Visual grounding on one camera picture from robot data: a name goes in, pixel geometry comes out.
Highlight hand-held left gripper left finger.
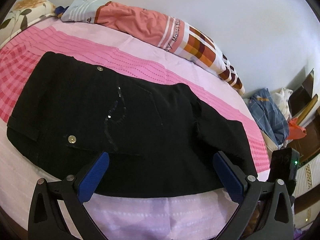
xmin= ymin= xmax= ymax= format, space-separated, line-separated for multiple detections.
xmin=28 ymin=151 xmax=110 ymax=240

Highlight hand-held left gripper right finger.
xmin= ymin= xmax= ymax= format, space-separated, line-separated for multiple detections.
xmin=212 ymin=151 xmax=295 ymax=240

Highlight black pants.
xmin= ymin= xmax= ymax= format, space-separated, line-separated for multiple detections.
xmin=6 ymin=51 xmax=258 ymax=199

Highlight white lattice panel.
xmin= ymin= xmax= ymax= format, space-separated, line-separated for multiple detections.
xmin=293 ymin=159 xmax=320 ymax=217

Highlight brown wooden cabinet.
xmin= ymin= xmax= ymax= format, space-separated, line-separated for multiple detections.
xmin=287 ymin=94 xmax=320 ymax=166

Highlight orange plastic bag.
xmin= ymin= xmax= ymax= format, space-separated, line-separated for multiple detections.
xmin=287 ymin=117 xmax=307 ymax=141

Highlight blue plaid cloth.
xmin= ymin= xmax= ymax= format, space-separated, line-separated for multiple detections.
xmin=249 ymin=88 xmax=290 ymax=147

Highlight white floral cloth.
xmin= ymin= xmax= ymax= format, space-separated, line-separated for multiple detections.
xmin=271 ymin=87 xmax=294 ymax=121

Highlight dark wooden board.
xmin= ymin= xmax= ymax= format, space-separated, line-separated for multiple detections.
xmin=288 ymin=69 xmax=316 ymax=115

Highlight pink checked bed sheet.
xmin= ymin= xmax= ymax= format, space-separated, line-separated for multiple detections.
xmin=0 ymin=17 xmax=271 ymax=240

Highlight orange striped blanket roll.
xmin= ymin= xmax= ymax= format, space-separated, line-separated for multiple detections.
xmin=61 ymin=0 xmax=246 ymax=96

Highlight yellow floral pillow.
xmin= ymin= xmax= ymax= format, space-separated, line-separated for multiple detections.
xmin=0 ymin=0 xmax=57 ymax=47

